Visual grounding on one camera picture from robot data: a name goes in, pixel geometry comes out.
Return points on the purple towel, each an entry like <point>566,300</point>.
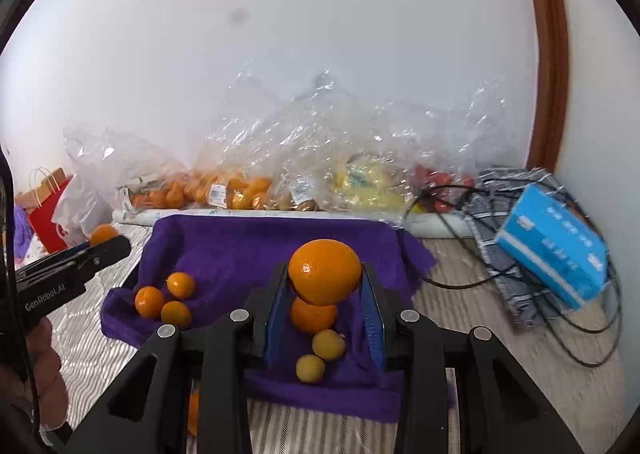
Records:
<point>225,254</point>

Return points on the white plastic bag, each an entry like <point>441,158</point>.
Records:
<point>80,209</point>

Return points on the clear bag of yellow fruit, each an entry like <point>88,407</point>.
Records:
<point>360,179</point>

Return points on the brown paper bag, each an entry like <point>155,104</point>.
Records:
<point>27,199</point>

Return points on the small yellow fruit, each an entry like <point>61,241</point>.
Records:
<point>310,368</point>
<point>328,345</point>

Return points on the striped quilted bed cover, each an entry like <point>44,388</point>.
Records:
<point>450,314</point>

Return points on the large orange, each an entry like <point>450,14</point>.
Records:
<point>325,274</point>

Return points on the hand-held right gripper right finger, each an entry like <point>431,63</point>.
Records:
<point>372,319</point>

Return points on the person's left hand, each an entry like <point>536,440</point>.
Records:
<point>47,374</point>

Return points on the clear bag of leafy oranges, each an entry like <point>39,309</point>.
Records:
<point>125,159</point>

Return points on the red paper bag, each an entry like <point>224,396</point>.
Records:
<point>45,224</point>

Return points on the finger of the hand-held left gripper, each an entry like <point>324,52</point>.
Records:
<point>95,259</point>
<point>80,249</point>

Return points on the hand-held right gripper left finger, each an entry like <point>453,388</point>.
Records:
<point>277,319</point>

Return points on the brown wooden door frame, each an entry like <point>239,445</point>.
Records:
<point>550,59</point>

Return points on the blue tissue pack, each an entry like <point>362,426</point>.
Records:
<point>550,244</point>

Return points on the clear bag of red fruit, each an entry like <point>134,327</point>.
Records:
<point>450,149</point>

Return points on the dark checked cloth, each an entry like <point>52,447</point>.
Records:
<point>490,214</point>

